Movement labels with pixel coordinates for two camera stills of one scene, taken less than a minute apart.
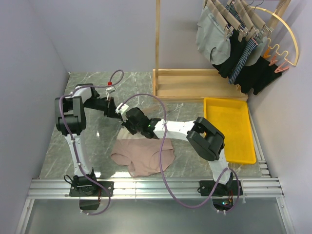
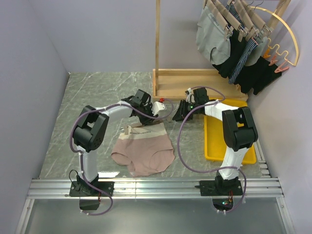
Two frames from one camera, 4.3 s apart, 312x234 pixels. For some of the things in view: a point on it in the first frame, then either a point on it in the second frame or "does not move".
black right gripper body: x=132 y=129 → x=186 y=108
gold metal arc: x=274 y=13 does not move
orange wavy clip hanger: x=284 y=66 does not move
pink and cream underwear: x=141 y=154 does not move
